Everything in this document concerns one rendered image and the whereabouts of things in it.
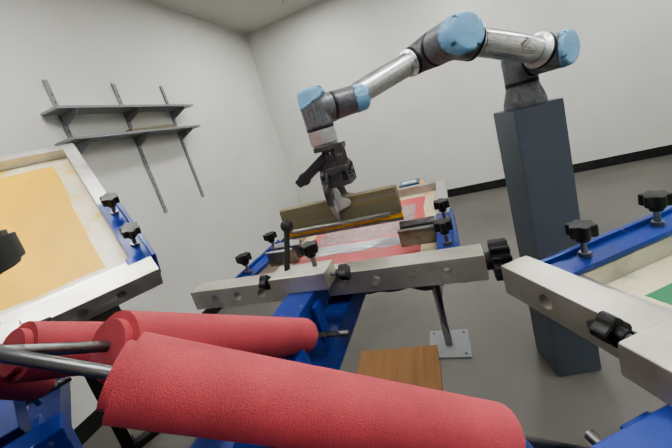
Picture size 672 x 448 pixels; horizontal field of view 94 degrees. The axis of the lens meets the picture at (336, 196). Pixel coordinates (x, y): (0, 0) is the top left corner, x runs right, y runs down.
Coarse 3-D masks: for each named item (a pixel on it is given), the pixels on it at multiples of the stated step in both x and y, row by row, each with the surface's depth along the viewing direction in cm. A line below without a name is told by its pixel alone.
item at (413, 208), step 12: (408, 204) 128; (420, 204) 123; (408, 216) 114; (420, 216) 110; (372, 228) 112; (384, 228) 109; (396, 228) 105; (360, 240) 104; (360, 252) 95; (372, 252) 92; (384, 252) 90; (396, 252) 87; (408, 252) 85
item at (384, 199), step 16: (368, 192) 85; (384, 192) 83; (288, 208) 94; (304, 208) 92; (320, 208) 90; (352, 208) 87; (368, 208) 86; (384, 208) 85; (400, 208) 83; (304, 224) 93; (320, 224) 92
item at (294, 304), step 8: (288, 296) 62; (296, 296) 61; (304, 296) 60; (312, 296) 60; (320, 296) 63; (328, 296) 66; (280, 304) 60; (288, 304) 59; (296, 304) 58; (304, 304) 57; (312, 304) 59; (280, 312) 57; (288, 312) 56; (296, 312) 55; (304, 312) 56; (312, 320) 58
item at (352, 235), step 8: (336, 232) 120; (344, 232) 117; (352, 232) 114; (360, 232) 112; (320, 240) 116; (328, 240) 114; (336, 240) 111; (344, 240) 109; (352, 240) 106; (304, 256) 105; (328, 256) 99; (336, 256) 97; (344, 256) 95; (296, 264) 100
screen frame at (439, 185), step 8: (416, 184) 142; (424, 184) 138; (432, 184) 136; (440, 184) 130; (400, 192) 141; (408, 192) 140; (416, 192) 139; (424, 192) 138; (440, 192) 119; (448, 208) 99; (264, 272) 95; (272, 272) 98
